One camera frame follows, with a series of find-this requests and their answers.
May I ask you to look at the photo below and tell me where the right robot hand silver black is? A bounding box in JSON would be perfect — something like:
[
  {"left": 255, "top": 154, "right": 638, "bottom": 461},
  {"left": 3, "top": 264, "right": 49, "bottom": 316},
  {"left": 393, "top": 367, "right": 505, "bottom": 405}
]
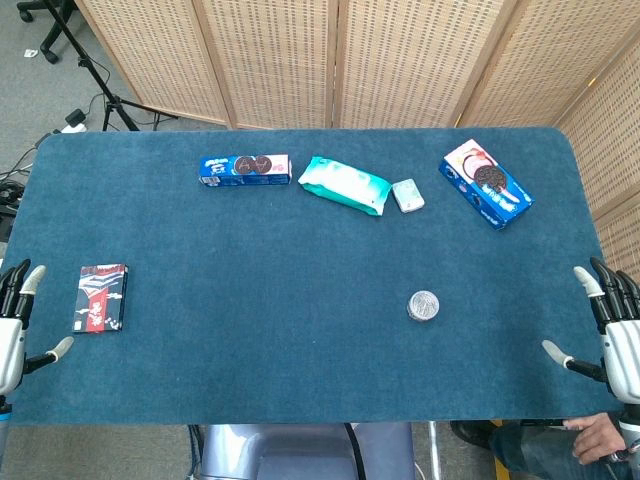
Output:
[{"left": 541, "top": 257, "right": 640, "bottom": 404}]

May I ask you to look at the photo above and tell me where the person's bare hand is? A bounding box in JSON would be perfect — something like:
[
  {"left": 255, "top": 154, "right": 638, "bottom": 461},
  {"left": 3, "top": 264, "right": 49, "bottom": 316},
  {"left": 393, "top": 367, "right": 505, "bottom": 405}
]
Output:
[{"left": 563, "top": 414, "right": 626, "bottom": 466}]

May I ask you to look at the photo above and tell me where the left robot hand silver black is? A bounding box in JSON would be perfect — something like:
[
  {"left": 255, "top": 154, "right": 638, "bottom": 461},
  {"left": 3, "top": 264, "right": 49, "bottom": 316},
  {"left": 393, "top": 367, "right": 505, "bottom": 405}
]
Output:
[{"left": 0, "top": 258, "right": 75, "bottom": 396}]

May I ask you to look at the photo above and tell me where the transparent round paper clip container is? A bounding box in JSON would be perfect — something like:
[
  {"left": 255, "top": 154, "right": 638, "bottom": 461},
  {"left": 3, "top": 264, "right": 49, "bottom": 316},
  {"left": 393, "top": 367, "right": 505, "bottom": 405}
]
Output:
[{"left": 406, "top": 289, "right": 441, "bottom": 324}]

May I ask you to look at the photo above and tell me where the person's leg in jeans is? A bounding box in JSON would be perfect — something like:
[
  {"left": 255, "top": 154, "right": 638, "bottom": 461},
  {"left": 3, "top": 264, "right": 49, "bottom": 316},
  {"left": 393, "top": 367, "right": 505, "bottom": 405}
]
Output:
[{"left": 488, "top": 423, "right": 639, "bottom": 480}]

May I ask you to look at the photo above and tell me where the black red card box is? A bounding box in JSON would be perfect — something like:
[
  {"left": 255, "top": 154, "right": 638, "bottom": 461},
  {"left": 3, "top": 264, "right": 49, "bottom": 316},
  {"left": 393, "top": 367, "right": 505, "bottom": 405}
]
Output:
[{"left": 72, "top": 263, "right": 129, "bottom": 334}]

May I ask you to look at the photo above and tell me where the black shoe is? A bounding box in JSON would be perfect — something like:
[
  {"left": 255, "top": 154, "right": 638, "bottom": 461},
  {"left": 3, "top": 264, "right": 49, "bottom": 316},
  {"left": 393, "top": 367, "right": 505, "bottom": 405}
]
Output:
[{"left": 449, "top": 420, "right": 495, "bottom": 447}]

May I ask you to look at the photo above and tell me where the metal table leg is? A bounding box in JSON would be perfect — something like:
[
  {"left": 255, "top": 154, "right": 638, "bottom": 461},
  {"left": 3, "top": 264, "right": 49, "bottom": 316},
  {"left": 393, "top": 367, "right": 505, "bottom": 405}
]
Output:
[{"left": 427, "top": 422, "right": 442, "bottom": 480}]

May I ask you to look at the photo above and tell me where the wide blue pink Oreo box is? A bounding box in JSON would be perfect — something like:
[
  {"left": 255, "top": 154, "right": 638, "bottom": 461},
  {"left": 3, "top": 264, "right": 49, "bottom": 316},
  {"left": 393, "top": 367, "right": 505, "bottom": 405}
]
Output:
[{"left": 438, "top": 138, "right": 536, "bottom": 232}]

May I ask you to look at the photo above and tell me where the black tripod stand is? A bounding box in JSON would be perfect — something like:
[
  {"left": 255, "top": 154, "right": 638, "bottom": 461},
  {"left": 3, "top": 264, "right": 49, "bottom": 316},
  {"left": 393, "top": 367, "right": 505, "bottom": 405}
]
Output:
[{"left": 42, "top": 0, "right": 179, "bottom": 132}]

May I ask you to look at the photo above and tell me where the narrow blue Oreo cookie box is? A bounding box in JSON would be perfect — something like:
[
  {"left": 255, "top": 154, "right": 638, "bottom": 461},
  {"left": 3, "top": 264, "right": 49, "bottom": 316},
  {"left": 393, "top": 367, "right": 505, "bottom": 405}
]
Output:
[{"left": 199, "top": 153, "right": 293, "bottom": 188}]

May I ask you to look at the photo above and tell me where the grey robot torso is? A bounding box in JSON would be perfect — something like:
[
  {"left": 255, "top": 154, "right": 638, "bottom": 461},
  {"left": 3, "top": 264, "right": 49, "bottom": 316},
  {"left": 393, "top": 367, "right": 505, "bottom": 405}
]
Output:
[{"left": 199, "top": 423, "right": 416, "bottom": 480}]

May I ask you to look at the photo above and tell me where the black office chair base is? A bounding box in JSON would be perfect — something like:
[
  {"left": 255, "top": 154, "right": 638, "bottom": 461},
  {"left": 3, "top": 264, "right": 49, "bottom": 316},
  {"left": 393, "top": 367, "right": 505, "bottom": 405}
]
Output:
[{"left": 17, "top": 0, "right": 76, "bottom": 64}]

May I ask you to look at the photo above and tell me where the teal wet wipes pack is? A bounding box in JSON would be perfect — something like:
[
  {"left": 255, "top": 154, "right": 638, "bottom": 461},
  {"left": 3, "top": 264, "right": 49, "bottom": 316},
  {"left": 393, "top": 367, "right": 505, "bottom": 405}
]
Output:
[{"left": 297, "top": 156, "right": 393, "bottom": 218}]

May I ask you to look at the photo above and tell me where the wooden woven folding screen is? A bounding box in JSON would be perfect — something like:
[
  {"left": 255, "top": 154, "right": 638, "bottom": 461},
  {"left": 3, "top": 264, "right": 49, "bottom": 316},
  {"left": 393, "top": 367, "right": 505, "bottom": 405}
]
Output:
[{"left": 74, "top": 0, "right": 640, "bottom": 281}]

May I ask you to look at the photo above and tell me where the blue cable beside torso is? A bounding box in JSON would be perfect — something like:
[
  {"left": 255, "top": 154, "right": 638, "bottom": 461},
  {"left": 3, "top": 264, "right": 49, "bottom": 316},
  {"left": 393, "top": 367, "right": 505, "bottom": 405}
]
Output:
[{"left": 186, "top": 424, "right": 201, "bottom": 480}]

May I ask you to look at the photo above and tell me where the black cable on torso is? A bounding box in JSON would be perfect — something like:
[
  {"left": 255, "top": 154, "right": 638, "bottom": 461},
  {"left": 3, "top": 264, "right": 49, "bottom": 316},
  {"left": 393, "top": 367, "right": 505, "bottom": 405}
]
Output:
[{"left": 343, "top": 423, "right": 364, "bottom": 480}]

